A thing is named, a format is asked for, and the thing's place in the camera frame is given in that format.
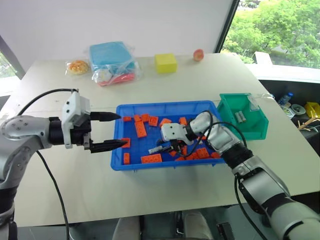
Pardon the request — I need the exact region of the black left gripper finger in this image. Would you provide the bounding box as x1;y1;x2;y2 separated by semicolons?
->
89;111;123;123
89;139;129;154

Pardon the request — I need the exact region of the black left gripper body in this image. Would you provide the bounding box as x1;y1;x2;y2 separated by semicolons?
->
71;114;93;151

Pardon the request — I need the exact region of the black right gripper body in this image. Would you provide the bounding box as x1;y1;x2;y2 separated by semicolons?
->
171;139;188;153

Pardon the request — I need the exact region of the blue plastic bin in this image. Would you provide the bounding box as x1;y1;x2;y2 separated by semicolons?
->
110;100;227;172

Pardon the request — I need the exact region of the green plastic bin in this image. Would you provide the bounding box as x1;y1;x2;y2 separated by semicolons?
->
216;92;270;141

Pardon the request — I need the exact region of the long orange toy brick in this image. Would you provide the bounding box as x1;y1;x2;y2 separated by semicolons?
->
140;153;164;165
134;121;147;139

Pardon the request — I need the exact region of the bagged orange yellow snack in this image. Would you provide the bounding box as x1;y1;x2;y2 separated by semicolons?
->
65;59;91;76

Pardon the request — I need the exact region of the clear bag with teal items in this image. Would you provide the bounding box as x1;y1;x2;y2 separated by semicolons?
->
89;41;142;88

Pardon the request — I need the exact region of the yellow cube block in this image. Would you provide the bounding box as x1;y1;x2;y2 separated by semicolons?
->
153;52;179;74

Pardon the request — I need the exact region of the grey rounded shape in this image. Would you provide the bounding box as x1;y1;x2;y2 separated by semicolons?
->
184;211;214;240

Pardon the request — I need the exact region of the clear plastic label sleeve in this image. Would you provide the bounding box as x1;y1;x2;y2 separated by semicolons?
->
248;94;261;112

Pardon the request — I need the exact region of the red yellow apple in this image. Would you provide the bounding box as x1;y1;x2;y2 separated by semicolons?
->
192;48;205;62

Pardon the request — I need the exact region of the black block under table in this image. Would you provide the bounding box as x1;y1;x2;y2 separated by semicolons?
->
216;221;236;240

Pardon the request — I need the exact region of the crumpled clear plastic wrap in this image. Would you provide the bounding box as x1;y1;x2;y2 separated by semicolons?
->
256;92;275;101

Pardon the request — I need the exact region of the clear water bottle blue cap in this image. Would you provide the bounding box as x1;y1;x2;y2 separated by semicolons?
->
277;92;295;108

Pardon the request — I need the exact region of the black side table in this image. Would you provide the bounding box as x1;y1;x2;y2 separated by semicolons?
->
257;79;320;161

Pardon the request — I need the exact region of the white box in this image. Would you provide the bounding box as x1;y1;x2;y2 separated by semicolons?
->
254;50;274;66

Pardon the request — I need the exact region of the grey bowl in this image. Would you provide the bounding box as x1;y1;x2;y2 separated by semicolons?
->
290;103;306;116

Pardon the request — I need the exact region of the yellow plastic item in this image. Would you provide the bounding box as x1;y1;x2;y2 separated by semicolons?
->
304;101;320;118

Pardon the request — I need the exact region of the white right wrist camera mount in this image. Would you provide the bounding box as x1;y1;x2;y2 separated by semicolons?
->
160;122;194;147

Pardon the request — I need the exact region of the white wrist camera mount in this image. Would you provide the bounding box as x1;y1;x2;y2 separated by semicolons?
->
61;91;91;150
160;122;194;147

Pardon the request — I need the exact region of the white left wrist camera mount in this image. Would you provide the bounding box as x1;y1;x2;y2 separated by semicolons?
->
61;91;91;150

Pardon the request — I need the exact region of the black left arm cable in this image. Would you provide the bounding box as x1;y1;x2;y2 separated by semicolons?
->
17;87;81;240

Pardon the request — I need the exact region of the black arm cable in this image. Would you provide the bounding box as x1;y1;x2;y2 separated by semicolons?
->
17;87;81;240
199;110;270;240

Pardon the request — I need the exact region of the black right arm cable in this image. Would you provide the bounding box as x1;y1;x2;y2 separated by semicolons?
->
199;110;270;240

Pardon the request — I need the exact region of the grey window frame post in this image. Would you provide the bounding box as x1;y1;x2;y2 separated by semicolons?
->
0;34;26;81

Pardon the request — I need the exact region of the black window frame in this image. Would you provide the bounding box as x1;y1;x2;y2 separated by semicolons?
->
218;0;241;55

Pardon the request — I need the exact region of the wooden stick frame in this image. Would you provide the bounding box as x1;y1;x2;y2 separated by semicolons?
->
297;115;320;133

